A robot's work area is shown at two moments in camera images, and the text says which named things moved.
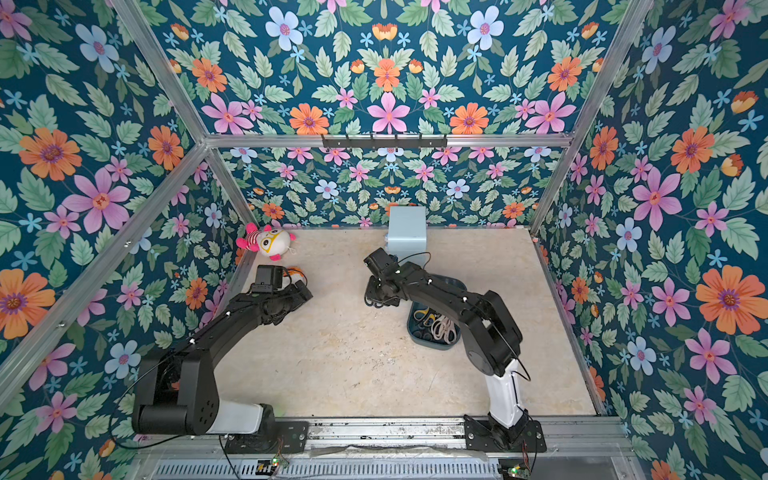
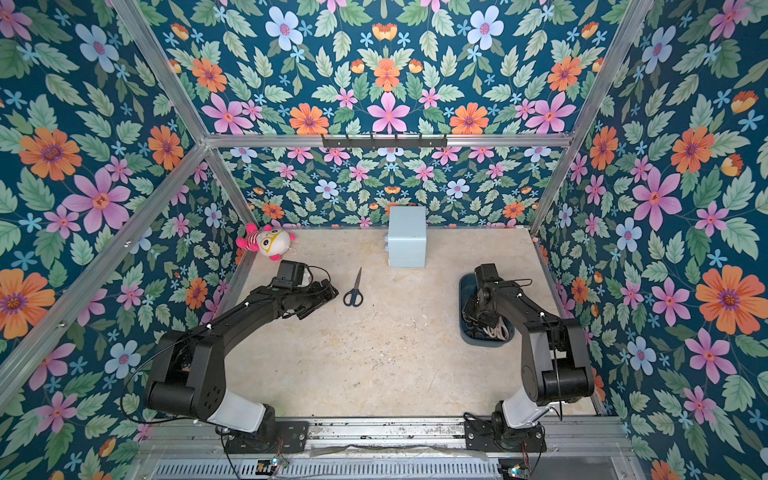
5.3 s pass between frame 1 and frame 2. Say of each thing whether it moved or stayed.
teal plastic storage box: moved
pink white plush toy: stayed
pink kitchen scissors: moved
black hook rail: stayed
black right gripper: moved
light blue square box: stayed
